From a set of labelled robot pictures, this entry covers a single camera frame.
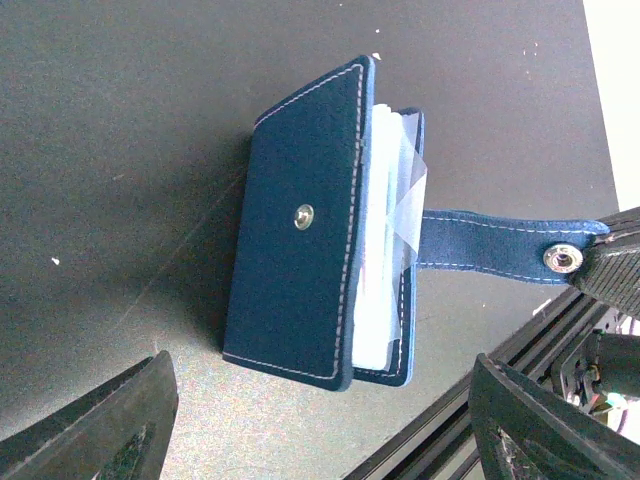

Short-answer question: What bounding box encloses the navy blue card holder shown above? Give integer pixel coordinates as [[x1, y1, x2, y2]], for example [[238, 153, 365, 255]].
[[223, 55, 609, 391]]

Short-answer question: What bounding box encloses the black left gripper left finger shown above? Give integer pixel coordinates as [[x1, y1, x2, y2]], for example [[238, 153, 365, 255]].
[[1, 350, 179, 479]]

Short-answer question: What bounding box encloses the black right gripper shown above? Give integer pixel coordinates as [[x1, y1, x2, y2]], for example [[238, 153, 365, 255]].
[[559, 207, 640, 414]]

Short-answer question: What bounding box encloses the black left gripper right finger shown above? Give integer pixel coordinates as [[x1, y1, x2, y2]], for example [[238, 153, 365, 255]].
[[468, 354, 639, 479]]

